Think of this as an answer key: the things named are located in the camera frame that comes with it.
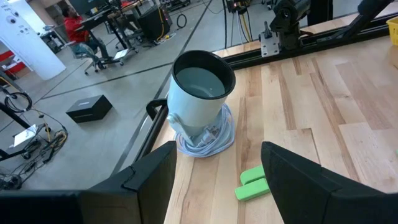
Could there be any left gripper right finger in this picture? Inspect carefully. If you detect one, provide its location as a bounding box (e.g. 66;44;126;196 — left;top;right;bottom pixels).
260;141;398;224

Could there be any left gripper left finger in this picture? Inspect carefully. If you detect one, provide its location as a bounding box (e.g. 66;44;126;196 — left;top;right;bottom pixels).
0;140;178;224

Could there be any black floor box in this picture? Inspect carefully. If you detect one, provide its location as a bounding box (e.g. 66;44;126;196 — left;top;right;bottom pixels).
65;94;113;124

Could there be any wheeled cart silver sheet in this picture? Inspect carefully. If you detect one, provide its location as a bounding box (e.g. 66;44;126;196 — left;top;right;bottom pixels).
0;123;47;162

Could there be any black stand bar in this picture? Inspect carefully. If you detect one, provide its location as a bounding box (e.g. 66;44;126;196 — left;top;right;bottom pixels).
0;90;34;130

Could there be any grey office chair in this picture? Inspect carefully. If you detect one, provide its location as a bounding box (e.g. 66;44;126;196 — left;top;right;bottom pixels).
70;42;125;75

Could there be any red shelf unit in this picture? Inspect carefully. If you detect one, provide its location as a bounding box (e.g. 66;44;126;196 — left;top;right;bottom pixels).
0;51;27;78

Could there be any person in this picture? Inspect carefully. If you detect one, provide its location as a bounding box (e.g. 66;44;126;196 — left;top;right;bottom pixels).
61;5;105;60

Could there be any black computer cabinet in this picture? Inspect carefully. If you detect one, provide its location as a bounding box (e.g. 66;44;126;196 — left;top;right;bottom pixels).
137;4;174;43

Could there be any white pillar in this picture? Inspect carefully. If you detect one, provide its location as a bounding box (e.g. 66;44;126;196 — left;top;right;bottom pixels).
0;0;67;81

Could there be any black office desk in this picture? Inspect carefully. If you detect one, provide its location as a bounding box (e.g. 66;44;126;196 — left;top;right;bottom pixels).
82;7;141;60

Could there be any yellow mesh basket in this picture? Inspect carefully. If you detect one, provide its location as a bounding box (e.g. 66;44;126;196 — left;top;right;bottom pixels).
386;17;398;47

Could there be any black tripod device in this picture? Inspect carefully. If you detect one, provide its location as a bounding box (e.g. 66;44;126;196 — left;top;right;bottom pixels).
224;0;249;15

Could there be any floor cable tangle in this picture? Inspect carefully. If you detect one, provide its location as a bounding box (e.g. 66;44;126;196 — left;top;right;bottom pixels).
0;129;69;191

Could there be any white coiled power cable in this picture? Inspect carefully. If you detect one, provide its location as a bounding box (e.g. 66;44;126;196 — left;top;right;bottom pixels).
173;103;236;158

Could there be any silver mounting bracket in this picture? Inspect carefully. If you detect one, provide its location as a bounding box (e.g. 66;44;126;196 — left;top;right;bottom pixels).
259;21;281;58

